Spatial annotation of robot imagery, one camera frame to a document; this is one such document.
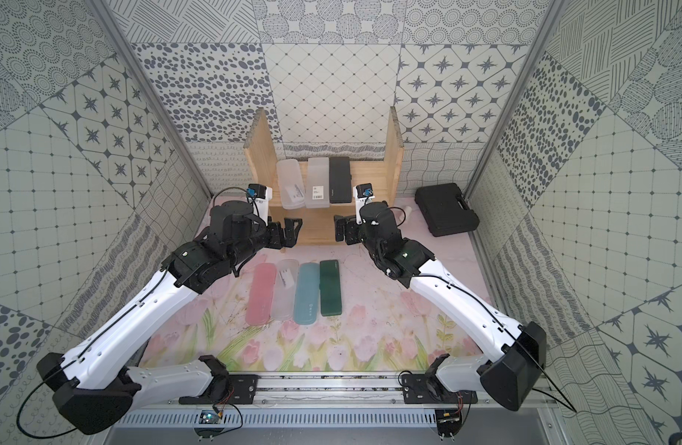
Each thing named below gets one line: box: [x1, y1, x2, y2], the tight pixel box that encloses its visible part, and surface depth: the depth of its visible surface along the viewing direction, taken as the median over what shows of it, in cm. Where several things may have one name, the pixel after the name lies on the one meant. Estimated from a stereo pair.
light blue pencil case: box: [292, 262, 320, 326], surface depth 93 cm
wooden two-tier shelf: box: [243, 106, 405, 246], surface depth 84 cm
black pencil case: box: [328, 156, 353, 204], surface depth 88 cm
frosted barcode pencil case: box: [305, 156, 330, 209], surface depth 84 cm
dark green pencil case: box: [318, 259, 342, 318], surface depth 94 cm
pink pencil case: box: [245, 263, 278, 326], surface depth 91 cm
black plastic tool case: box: [414, 182, 480, 238], surface depth 115 cm
